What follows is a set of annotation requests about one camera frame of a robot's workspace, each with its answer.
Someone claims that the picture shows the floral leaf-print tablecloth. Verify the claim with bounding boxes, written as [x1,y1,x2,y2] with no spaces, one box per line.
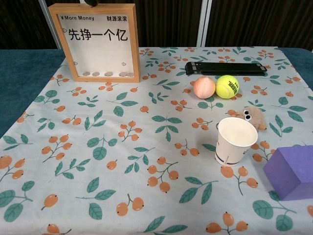
[0,46,313,235]

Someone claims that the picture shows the white wide frame post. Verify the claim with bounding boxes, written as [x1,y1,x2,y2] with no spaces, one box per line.
[195,0,213,47]

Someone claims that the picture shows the wooden frame coin bank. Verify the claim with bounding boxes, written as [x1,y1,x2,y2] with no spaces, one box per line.
[48,3,141,83]

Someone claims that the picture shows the white slanted frame post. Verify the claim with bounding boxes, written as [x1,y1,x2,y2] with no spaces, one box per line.
[39,0,61,49]

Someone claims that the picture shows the pink peach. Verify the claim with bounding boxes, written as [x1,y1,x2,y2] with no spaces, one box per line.
[193,76,216,99]

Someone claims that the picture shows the yellow tennis ball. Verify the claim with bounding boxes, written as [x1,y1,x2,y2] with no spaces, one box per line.
[215,74,240,99]

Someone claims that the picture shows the purple foam block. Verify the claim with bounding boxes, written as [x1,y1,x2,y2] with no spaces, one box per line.
[263,145,313,202]

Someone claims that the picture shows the teal table cover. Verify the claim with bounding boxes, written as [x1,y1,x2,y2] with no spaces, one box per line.
[0,46,313,138]

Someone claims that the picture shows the white paper cup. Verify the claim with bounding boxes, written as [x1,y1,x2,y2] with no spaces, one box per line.
[215,117,259,167]

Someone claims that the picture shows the beige googly-eyed plush toy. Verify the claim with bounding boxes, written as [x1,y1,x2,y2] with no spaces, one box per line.
[235,106,268,131]

